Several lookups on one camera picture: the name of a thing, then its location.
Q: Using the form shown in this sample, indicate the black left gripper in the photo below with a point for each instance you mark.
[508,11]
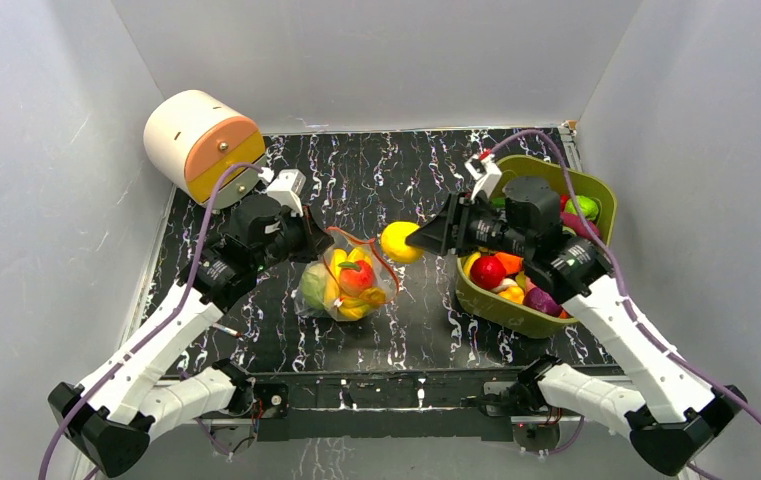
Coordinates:
[315,239]

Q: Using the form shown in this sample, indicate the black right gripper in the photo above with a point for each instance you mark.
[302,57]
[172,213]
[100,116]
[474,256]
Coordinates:
[458,224]

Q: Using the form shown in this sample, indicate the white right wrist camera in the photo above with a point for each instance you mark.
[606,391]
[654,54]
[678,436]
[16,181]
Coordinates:
[485,172]

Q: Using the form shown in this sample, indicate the olive green plastic bin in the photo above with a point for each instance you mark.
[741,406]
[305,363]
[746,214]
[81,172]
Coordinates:
[506,312]

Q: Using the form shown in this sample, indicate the dark purple toy onion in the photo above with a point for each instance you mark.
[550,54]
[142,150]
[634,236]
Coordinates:
[539,300]

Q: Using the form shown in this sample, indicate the pink toy peach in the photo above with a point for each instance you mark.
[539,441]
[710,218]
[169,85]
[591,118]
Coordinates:
[355,277]

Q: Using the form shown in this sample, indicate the red toy apple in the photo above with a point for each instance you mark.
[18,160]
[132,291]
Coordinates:
[487,272]

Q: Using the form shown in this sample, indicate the yellow toy lemon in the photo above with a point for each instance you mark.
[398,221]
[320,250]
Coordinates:
[393,242]

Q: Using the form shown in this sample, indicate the purple toy sweet potato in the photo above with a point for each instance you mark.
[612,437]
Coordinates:
[580,226]

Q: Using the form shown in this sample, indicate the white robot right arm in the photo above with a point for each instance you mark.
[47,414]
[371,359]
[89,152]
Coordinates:
[668,414]

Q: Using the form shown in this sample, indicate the lime green toy fruit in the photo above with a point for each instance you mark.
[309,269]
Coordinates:
[582,206]

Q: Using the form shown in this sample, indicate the yellow toy banana bunch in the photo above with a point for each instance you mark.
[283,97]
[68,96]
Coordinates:
[346,308]

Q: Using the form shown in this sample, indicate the red white marker pen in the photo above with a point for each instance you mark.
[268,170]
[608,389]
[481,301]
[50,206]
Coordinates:
[227,330]

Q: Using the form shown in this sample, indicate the orange toy fruit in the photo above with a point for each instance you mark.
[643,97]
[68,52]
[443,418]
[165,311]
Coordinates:
[512,264]

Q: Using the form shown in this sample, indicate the clear zip bag orange zipper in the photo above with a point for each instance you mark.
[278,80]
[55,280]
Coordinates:
[345,240]

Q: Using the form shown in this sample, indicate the green toy cabbage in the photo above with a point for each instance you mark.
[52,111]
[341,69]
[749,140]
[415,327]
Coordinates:
[313,286]

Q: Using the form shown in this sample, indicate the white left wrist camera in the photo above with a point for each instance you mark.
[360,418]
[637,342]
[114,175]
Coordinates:
[286,188]

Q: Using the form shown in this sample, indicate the round white mini drawer cabinet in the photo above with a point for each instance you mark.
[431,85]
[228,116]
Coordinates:
[192,138]

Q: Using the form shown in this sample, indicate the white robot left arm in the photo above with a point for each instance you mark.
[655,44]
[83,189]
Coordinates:
[115,413]

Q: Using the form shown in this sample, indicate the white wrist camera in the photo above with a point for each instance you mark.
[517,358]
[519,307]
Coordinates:
[286,188]
[485,172]

